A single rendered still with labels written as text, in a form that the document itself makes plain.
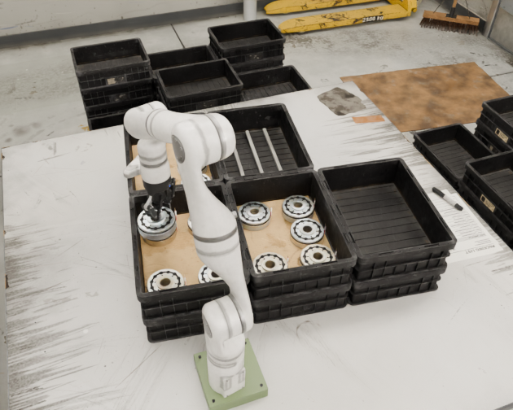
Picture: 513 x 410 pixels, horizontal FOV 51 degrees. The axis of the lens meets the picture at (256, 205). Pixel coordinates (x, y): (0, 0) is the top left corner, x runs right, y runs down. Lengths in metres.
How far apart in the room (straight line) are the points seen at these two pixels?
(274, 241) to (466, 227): 0.72
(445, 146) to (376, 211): 1.39
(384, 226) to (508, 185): 1.15
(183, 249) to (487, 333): 0.93
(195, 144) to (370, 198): 0.97
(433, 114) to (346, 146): 1.67
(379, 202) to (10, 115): 2.79
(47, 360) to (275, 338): 0.64
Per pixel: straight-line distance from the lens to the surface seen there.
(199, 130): 0.97
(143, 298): 1.41
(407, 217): 1.79
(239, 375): 1.39
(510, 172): 2.87
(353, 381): 1.54
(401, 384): 1.57
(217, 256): 1.08
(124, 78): 3.10
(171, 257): 1.61
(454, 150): 3.10
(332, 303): 1.63
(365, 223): 1.73
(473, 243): 1.96
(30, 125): 3.82
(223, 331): 1.18
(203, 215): 1.03
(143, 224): 1.47
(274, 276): 1.43
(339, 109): 2.45
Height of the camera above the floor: 2.04
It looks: 44 degrees down
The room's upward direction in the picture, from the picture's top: 1 degrees clockwise
